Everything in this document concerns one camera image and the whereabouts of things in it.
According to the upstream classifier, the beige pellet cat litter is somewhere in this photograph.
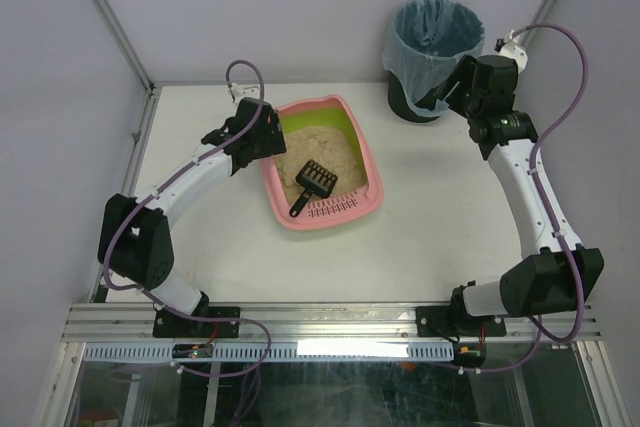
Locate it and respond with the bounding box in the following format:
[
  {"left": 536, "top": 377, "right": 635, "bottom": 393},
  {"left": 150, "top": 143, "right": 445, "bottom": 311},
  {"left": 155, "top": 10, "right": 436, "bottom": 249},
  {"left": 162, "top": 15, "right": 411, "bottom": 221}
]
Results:
[{"left": 275, "top": 125, "right": 367, "bottom": 205}]

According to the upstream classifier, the black bin with blue liner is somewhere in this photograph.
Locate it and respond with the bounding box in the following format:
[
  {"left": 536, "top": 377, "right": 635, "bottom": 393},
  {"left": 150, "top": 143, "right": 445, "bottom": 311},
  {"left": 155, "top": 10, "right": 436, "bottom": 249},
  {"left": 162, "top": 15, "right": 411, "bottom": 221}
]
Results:
[{"left": 381, "top": 0, "right": 485, "bottom": 124}]

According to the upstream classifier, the black slotted litter scoop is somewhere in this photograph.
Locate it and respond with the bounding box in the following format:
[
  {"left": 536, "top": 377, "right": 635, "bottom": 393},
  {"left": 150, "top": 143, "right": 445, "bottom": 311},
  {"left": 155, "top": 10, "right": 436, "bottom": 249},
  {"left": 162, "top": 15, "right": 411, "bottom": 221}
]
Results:
[{"left": 289, "top": 160, "right": 338, "bottom": 218}]

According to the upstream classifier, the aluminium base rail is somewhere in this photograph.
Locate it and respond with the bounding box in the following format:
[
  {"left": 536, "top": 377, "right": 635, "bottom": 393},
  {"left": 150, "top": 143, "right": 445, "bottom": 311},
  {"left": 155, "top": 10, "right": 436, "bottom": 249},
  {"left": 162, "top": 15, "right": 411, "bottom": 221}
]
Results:
[{"left": 64, "top": 299, "right": 601, "bottom": 346}]

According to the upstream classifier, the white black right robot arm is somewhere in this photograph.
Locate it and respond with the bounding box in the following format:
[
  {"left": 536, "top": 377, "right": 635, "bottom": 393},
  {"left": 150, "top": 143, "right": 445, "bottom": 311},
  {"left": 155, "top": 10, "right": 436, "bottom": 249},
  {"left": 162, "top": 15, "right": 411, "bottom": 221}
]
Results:
[{"left": 416, "top": 55, "right": 604, "bottom": 342}]

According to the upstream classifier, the pink cat litter box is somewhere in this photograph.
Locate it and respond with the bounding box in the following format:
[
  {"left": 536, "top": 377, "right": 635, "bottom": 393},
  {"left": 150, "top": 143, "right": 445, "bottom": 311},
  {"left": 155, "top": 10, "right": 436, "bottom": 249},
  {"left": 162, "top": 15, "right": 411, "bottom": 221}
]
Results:
[{"left": 260, "top": 95, "right": 384, "bottom": 231}]

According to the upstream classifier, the white slotted cable duct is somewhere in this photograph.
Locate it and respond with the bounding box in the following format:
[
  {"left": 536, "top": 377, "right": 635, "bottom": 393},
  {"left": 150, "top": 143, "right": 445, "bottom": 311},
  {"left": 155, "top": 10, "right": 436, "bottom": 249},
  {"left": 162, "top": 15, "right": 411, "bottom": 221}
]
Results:
[{"left": 84, "top": 339, "right": 454, "bottom": 363}]

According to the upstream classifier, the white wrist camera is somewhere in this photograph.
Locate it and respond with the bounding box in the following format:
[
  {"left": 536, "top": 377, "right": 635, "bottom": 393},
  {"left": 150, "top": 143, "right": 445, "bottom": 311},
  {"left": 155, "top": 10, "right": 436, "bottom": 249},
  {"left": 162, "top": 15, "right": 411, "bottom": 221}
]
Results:
[
  {"left": 494, "top": 30, "right": 528, "bottom": 73},
  {"left": 227, "top": 83, "right": 253, "bottom": 102}
]

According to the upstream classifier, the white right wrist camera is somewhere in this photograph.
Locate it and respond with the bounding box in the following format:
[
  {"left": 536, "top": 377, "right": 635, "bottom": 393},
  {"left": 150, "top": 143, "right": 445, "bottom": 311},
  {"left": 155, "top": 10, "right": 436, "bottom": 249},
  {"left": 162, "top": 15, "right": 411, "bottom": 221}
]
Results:
[{"left": 494, "top": 30, "right": 528, "bottom": 73}]

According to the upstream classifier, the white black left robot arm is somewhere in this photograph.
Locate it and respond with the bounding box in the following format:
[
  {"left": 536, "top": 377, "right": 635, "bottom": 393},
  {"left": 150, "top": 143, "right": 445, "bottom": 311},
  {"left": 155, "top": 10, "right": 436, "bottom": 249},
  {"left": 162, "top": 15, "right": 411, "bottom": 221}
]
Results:
[{"left": 97, "top": 97, "right": 286, "bottom": 336}]

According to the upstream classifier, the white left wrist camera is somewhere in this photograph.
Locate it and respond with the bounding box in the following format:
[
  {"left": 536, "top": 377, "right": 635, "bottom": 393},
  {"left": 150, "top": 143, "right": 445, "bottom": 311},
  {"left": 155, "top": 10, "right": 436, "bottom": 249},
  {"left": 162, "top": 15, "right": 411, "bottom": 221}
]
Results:
[{"left": 227, "top": 83, "right": 253, "bottom": 102}]

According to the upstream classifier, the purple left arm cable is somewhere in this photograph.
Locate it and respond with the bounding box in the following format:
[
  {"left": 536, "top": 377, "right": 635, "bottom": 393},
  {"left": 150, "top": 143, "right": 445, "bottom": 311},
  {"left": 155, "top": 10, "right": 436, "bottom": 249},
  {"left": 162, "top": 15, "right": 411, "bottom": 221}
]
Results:
[{"left": 96, "top": 60, "right": 274, "bottom": 378}]

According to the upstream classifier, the aluminium left frame post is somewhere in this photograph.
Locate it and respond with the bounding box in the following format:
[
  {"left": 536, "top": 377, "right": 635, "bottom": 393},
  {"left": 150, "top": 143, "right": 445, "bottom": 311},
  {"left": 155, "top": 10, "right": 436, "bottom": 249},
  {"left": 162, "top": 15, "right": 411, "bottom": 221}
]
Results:
[{"left": 90, "top": 0, "right": 155, "bottom": 95}]

